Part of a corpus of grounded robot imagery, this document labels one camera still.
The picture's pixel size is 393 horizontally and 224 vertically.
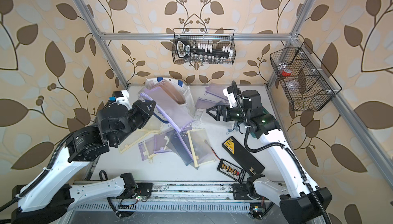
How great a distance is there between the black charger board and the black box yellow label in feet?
0.17

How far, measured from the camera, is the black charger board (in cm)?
79

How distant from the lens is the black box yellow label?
2.64ft
